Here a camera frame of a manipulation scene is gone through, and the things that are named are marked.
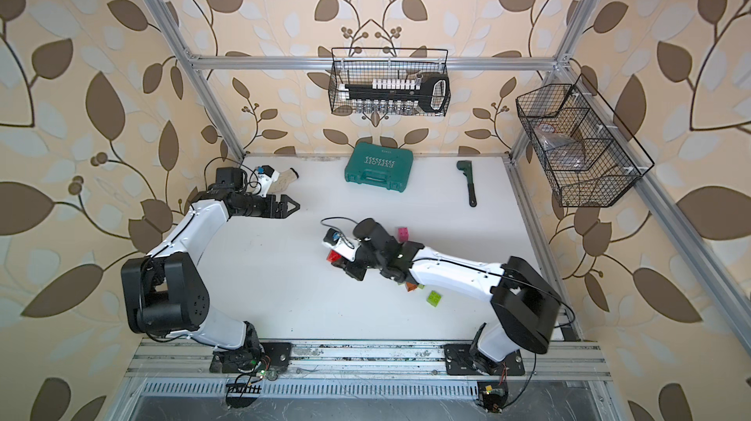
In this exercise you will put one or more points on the pink lego brick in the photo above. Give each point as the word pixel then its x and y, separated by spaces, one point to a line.
pixel 403 234

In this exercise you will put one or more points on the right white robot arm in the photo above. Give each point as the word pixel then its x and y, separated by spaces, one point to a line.
pixel 525 304

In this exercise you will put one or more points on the small circuit board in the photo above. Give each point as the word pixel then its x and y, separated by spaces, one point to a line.
pixel 492 396
pixel 246 388

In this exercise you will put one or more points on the aluminium front rail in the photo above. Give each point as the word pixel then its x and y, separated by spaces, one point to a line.
pixel 372 359

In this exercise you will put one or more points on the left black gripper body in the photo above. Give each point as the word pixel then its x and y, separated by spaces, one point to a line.
pixel 263 207

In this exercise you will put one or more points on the black white socket tool set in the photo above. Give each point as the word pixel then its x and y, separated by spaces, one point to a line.
pixel 425 94

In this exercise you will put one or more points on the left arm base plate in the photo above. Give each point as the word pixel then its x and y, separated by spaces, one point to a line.
pixel 252 357

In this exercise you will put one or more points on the plastic bag in basket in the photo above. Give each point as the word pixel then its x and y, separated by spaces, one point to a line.
pixel 563 153

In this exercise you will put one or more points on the black wire basket right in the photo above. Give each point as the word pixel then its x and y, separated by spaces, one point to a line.
pixel 589 155

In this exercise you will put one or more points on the green black wrench tool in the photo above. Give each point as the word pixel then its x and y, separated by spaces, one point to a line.
pixel 466 168

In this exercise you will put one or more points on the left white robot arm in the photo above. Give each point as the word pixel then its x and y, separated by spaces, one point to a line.
pixel 165 297

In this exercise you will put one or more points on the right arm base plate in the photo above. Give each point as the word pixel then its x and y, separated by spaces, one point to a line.
pixel 484 359

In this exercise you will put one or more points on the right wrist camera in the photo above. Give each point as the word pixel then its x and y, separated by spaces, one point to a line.
pixel 339 243

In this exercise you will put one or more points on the green plastic tool case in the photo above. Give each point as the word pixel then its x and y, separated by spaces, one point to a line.
pixel 384 167

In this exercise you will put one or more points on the small circuit board left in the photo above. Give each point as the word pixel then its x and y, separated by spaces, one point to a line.
pixel 246 388

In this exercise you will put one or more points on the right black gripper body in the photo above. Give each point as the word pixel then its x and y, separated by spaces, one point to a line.
pixel 364 260

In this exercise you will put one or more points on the small circuit board right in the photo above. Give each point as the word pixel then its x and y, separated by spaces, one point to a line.
pixel 492 396

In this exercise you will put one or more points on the red long lego brick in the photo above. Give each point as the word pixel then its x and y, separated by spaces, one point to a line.
pixel 336 259

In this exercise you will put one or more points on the black wire basket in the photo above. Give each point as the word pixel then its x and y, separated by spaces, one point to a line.
pixel 589 155
pixel 362 64

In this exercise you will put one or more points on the lime green small lego brick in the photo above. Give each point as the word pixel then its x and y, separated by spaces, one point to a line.
pixel 434 299

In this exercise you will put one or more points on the black wire basket centre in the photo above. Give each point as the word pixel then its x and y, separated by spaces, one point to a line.
pixel 362 64

